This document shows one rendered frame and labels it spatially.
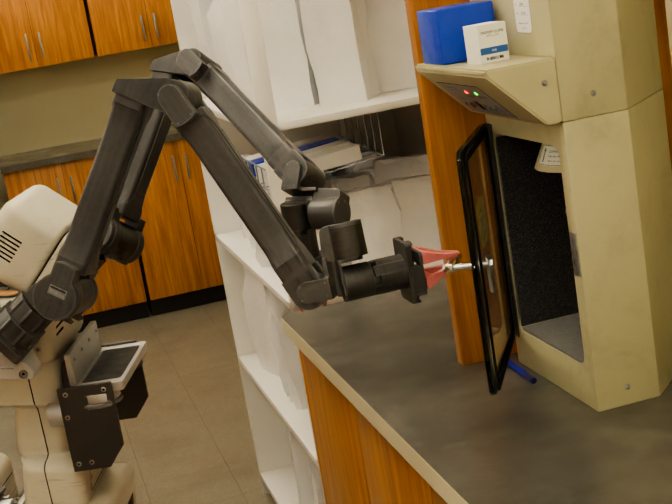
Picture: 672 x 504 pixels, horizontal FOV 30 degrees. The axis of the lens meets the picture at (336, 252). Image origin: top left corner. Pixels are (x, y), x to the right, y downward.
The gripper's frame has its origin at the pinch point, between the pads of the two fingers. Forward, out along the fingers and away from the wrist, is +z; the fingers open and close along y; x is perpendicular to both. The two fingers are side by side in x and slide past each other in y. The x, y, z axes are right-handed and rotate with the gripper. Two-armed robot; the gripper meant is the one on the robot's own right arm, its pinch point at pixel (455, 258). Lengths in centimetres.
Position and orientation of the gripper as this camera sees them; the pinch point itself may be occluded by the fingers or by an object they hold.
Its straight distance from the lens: 207.1
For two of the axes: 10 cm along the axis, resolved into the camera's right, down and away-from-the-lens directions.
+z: 9.5, -2.1, 2.2
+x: -2.6, -1.7, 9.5
